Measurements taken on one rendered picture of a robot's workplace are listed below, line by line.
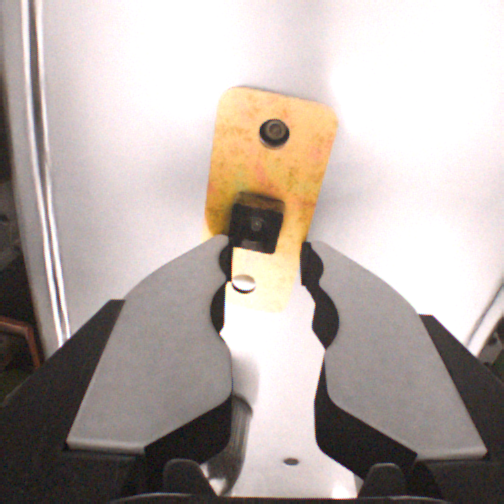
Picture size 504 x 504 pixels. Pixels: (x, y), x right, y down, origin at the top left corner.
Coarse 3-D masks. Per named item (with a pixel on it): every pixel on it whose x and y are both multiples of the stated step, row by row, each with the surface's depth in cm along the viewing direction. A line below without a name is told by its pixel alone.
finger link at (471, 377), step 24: (432, 336) 8; (456, 360) 8; (456, 384) 7; (480, 384) 7; (480, 408) 7; (480, 432) 6; (408, 480) 6; (432, 480) 5; (456, 480) 5; (480, 480) 5
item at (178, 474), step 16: (176, 464) 5; (192, 464) 5; (384, 464) 6; (176, 480) 5; (192, 480) 5; (368, 480) 5; (384, 480) 5; (400, 480) 5; (144, 496) 5; (160, 496) 5; (176, 496) 5; (192, 496) 5; (208, 496) 5; (224, 496) 5; (368, 496) 5; (384, 496) 5; (400, 496) 5; (416, 496) 5
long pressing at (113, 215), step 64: (0, 0) 11; (64, 0) 11; (128, 0) 11; (192, 0) 11; (256, 0) 11; (320, 0) 11; (384, 0) 11; (448, 0) 10; (0, 64) 12; (64, 64) 13; (128, 64) 12; (192, 64) 12; (256, 64) 12; (320, 64) 12; (384, 64) 12; (448, 64) 11; (64, 128) 14; (128, 128) 13; (192, 128) 13; (384, 128) 13; (448, 128) 12; (64, 192) 15; (128, 192) 15; (192, 192) 14; (320, 192) 14; (384, 192) 14; (448, 192) 13; (64, 256) 17; (128, 256) 16; (384, 256) 15; (448, 256) 15; (64, 320) 19; (256, 320) 17; (448, 320) 16; (256, 384) 19; (256, 448) 22
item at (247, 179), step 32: (224, 96) 11; (256, 96) 11; (288, 96) 11; (224, 128) 12; (256, 128) 12; (320, 128) 12; (224, 160) 13; (256, 160) 12; (288, 160) 12; (320, 160) 12; (224, 192) 13; (256, 192) 13; (288, 192) 13; (224, 224) 14; (288, 224) 13; (256, 256) 14; (288, 256) 14; (256, 288) 15; (288, 288) 15
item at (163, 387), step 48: (144, 288) 9; (192, 288) 9; (144, 336) 8; (192, 336) 8; (96, 384) 7; (144, 384) 7; (192, 384) 7; (96, 432) 6; (144, 432) 6; (192, 432) 6
